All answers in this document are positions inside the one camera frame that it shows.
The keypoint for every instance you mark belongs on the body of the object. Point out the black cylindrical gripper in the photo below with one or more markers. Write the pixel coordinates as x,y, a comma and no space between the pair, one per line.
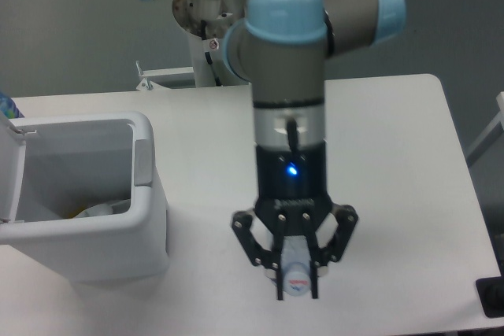
292,192

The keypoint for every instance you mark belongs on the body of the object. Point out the clear plastic water bottle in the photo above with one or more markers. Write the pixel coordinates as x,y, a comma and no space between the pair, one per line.
295,266

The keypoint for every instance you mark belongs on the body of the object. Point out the white paper wrapper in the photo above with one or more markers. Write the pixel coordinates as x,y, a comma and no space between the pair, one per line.
105,209

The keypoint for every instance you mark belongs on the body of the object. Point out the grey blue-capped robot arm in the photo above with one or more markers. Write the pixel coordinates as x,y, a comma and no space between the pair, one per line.
280,47

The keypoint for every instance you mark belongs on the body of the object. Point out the white open trash can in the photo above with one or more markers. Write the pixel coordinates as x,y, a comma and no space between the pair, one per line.
54,164

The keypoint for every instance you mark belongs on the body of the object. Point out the blue patterned object left edge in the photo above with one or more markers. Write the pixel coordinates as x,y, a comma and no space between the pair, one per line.
9,107

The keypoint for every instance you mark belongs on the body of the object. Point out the white metal frame bracket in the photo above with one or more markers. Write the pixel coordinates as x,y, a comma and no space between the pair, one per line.
168,78

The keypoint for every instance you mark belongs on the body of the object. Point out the black table clamp mount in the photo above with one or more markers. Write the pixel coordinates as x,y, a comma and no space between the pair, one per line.
490,291

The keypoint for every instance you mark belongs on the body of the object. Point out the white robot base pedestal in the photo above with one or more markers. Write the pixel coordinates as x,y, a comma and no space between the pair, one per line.
206,23

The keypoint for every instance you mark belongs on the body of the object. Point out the white frame leg right edge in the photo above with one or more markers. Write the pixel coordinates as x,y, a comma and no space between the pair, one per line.
487,137

